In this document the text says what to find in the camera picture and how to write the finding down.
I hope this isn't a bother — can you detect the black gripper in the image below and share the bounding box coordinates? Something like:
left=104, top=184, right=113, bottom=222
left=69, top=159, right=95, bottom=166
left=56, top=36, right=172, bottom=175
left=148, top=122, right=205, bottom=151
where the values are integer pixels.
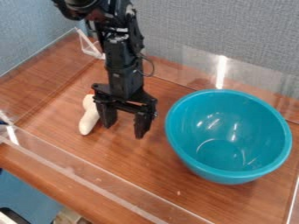
left=92, top=36, right=157, bottom=139

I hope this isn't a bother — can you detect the white mushroom with red cap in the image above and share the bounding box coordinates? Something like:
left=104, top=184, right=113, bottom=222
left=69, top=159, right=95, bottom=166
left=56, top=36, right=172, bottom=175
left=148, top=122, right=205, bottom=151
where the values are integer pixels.
left=79, top=94, right=99, bottom=136

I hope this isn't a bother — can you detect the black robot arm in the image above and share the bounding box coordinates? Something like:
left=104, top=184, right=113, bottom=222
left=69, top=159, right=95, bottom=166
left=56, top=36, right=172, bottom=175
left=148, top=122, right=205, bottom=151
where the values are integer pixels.
left=51, top=0, right=157, bottom=139

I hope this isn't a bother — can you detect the blue plastic bowl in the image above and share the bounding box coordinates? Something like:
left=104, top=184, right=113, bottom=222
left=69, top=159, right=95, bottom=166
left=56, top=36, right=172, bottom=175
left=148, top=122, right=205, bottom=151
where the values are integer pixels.
left=164, top=89, right=292, bottom=185

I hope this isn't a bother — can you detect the clear acrylic front barrier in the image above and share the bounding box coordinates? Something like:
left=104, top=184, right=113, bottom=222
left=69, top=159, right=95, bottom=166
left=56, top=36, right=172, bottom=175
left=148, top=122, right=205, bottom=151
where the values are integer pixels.
left=0, top=112, right=213, bottom=224

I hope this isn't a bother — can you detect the clear acrylic barrier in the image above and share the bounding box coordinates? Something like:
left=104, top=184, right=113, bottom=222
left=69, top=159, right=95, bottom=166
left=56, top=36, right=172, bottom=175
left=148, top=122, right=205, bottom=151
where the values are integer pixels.
left=0, top=112, right=213, bottom=224
left=148, top=45, right=299, bottom=124

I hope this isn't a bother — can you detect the clear acrylic back barrier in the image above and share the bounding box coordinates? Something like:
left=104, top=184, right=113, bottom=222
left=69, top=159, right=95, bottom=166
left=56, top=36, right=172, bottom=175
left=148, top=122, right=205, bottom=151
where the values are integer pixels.
left=148, top=45, right=299, bottom=124

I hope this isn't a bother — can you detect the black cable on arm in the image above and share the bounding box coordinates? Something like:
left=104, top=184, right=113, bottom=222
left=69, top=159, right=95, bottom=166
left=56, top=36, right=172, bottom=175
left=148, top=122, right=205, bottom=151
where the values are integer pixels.
left=136, top=52, right=156, bottom=78

